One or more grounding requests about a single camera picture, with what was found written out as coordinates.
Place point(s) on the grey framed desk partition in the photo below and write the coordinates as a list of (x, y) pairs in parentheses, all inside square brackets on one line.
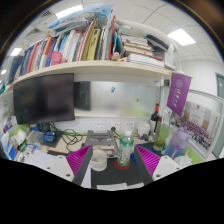
[(218, 100)]

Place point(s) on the flat round red coaster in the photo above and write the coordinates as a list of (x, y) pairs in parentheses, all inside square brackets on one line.
[(117, 166)]

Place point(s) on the green-labelled clear drink bottle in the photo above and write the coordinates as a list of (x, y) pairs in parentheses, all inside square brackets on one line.
[(125, 150)]

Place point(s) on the white paper napkin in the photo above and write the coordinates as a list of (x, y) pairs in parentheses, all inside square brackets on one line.
[(111, 186)]

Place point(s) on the white paper sheets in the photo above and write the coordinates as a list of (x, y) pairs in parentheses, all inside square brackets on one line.
[(38, 158)]

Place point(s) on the group photo poster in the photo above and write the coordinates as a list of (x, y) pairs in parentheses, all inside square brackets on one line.
[(196, 128)]

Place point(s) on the grey metal laptop stand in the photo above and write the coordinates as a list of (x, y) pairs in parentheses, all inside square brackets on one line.
[(100, 138)]

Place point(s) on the black desk mat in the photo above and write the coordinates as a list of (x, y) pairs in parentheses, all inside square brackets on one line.
[(111, 176)]

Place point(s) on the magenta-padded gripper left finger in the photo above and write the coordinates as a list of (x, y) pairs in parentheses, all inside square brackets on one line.
[(61, 166)]

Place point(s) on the white round jar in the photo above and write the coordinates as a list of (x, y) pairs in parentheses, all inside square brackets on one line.
[(143, 129)]

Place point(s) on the tall glass vase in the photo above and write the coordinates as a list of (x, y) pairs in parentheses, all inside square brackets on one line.
[(159, 140)]

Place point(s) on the crumpled white tissue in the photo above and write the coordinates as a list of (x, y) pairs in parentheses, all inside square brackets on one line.
[(184, 161)]

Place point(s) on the white wall socket panel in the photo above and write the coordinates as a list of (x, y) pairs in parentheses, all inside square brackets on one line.
[(99, 126)]

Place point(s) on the ceiling light panels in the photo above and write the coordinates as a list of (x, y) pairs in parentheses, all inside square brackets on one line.
[(181, 36)]

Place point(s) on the dark wine bottle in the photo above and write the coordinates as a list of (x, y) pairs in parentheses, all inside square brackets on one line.
[(154, 118)]

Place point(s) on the white shelf with books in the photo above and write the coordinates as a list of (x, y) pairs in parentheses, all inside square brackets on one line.
[(93, 68)]

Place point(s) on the small blue box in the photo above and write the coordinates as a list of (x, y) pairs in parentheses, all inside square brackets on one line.
[(49, 137)]

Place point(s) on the clear plastic box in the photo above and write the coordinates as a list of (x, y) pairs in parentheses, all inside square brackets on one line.
[(35, 136)]

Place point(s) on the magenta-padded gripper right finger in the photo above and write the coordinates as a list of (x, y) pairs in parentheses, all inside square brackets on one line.
[(166, 166)]

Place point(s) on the black computer monitor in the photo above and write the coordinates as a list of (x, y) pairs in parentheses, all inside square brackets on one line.
[(43, 98)]

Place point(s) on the white patterned paper cup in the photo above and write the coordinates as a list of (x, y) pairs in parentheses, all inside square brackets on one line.
[(98, 161)]

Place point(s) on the purple pennant flag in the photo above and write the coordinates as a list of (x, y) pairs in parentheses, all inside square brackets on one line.
[(178, 95)]

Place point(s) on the grey-green door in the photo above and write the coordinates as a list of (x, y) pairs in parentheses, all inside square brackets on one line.
[(220, 116)]

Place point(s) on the purple water jug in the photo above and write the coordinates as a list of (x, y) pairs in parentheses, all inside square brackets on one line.
[(178, 143)]

